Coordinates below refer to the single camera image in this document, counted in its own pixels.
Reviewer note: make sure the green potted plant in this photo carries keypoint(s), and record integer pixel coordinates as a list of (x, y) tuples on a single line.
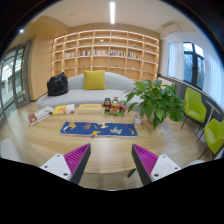
[(157, 99)]

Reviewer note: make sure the green chair near window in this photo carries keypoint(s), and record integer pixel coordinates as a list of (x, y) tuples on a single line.
[(195, 110)]

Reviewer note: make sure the black bag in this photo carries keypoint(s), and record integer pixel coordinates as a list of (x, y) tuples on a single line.
[(57, 85)]

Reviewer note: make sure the dark framed window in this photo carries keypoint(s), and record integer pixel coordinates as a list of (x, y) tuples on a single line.
[(194, 67)]

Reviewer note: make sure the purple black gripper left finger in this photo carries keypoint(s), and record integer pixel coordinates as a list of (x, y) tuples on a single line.
[(71, 165)]

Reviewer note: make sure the white curtain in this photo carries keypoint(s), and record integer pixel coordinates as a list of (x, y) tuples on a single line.
[(176, 60)]

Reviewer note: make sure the yellow red book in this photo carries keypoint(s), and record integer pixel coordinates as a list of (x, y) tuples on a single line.
[(64, 109)]

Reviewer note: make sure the colourful figurine toy set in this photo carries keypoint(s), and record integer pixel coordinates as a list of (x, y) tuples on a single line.
[(114, 106)]

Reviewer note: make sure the glass door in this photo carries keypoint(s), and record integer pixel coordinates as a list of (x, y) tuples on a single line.
[(14, 91)]

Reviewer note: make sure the light grey sofa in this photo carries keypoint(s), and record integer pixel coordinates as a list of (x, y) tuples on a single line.
[(116, 86)]

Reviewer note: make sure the ceiling light strip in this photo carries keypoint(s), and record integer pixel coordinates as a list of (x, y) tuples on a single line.
[(112, 12)]

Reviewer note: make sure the green chair at right edge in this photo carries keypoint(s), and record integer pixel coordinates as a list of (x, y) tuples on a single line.
[(214, 135)]

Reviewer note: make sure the yellow cushion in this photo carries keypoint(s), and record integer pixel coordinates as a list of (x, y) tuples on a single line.
[(94, 80)]

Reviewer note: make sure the wooden wall bookshelf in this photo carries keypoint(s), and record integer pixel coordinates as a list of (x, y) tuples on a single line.
[(130, 54)]

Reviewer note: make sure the blue patterned towel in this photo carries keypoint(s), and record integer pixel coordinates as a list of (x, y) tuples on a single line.
[(99, 129)]

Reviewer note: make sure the white air conditioner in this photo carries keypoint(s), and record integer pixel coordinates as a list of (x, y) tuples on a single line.
[(171, 29)]

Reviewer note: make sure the yellow flat box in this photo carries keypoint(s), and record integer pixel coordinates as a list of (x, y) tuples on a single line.
[(89, 108)]

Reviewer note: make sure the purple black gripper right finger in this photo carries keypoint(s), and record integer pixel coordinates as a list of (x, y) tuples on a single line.
[(151, 167)]

